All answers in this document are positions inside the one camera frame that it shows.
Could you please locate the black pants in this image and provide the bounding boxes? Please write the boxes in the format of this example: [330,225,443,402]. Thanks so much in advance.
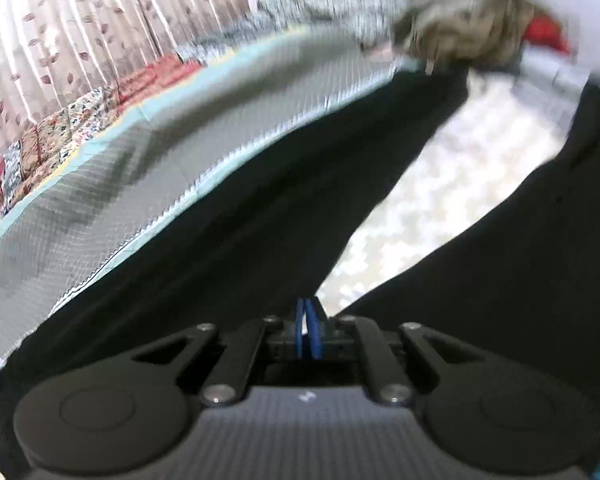
[0,70,600,479]

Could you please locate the patterned teal beige bedsheet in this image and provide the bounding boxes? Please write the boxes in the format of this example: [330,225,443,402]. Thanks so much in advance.
[0,24,581,421]

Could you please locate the red floral patchwork quilt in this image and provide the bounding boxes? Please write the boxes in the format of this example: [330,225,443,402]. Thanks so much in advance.
[0,54,202,220]

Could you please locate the crumpled grey patterned cloth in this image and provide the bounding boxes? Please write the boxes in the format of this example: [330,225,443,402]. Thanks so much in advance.
[176,0,539,66]

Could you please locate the beige leaf pattern curtain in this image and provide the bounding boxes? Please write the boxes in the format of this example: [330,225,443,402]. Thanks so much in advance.
[0,0,248,156]

